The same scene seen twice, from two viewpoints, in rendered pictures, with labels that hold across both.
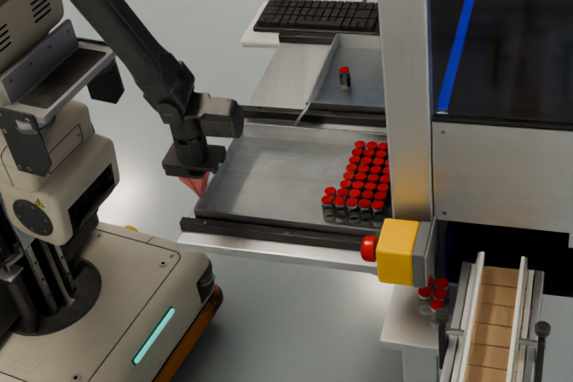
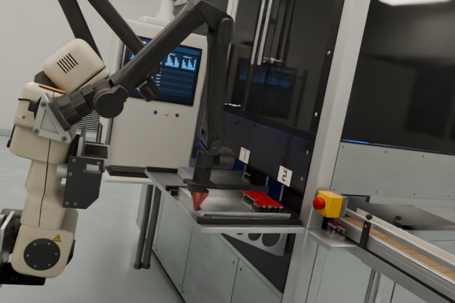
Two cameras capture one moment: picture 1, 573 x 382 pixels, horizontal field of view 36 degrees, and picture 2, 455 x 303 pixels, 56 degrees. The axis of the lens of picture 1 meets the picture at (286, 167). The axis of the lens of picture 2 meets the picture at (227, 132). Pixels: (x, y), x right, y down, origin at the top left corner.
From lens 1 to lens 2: 1.36 m
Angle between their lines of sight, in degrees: 55
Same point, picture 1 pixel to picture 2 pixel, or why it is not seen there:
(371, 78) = not seen: hidden behind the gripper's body
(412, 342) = (342, 245)
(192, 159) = (206, 181)
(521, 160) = (363, 160)
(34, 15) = not seen: hidden behind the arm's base
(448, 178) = (339, 170)
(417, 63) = (342, 114)
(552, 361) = (351, 271)
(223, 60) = not seen: outside the picture
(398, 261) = (338, 202)
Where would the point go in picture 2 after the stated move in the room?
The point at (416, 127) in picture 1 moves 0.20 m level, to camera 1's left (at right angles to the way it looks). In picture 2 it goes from (335, 145) to (305, 144)
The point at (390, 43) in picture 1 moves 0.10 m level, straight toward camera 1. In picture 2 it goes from (336, 104) to (361, 109)
